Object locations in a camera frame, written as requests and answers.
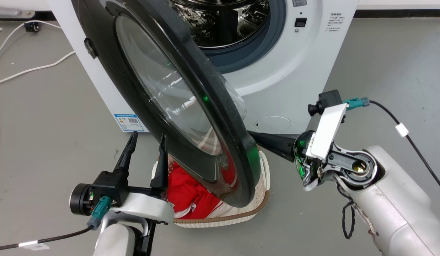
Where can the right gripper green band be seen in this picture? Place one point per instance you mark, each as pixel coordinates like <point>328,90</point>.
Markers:
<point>301,156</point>

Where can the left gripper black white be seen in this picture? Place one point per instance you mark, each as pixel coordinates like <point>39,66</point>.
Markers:
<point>110,185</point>

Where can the black round glass washer door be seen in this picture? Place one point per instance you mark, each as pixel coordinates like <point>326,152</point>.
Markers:
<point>205,89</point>

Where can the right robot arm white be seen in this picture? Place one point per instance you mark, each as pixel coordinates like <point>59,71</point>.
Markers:
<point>394,206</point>

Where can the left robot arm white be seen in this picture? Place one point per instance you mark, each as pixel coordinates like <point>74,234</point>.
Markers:
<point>113,238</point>

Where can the white front-load washing machine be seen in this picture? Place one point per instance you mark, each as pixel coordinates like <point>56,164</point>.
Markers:
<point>277,89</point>

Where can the grey-blue rubber door gasket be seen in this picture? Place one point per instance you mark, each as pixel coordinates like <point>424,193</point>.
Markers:
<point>257,49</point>

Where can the blue energy label sticker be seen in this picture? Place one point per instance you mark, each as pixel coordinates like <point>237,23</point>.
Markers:
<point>129,122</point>

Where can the red and white garment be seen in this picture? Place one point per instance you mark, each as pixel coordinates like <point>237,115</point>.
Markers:
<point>184,192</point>

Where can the white laundry basket brown rim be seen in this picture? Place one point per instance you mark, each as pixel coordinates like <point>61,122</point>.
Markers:
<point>261,192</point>

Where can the steel washer drum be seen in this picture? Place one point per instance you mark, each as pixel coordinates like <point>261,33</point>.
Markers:
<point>223,21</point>

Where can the small black floor plug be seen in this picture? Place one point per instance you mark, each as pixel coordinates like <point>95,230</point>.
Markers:
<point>31,26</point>

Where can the grey white furniture base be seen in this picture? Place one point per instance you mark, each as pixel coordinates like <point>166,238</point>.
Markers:
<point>14,10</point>

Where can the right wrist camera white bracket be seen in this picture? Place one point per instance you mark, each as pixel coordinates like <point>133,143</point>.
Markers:
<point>326,131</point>

